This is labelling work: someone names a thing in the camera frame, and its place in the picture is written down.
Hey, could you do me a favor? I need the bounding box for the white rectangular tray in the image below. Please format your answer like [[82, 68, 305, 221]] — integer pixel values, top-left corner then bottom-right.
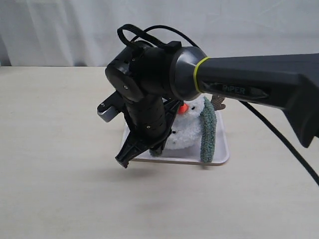
[[132, 112, 230, 166]]

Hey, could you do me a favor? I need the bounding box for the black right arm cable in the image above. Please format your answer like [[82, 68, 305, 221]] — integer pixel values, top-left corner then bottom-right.
[[117, 23, 319, 187]]

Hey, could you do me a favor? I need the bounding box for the white plush snowman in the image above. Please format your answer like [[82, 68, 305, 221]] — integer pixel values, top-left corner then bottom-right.
[[164, 94, 227, 150]]

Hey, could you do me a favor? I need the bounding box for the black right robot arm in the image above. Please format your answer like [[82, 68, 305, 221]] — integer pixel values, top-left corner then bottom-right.
[[105, 41, 319, 167]]

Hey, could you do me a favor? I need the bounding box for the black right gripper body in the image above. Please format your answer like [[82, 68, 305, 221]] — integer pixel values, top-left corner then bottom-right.
[[124, 96, 181, 147]]

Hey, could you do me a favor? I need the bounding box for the green knitted scarf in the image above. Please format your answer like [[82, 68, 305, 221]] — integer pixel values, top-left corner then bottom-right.
[[164, 96, 217, 164]]

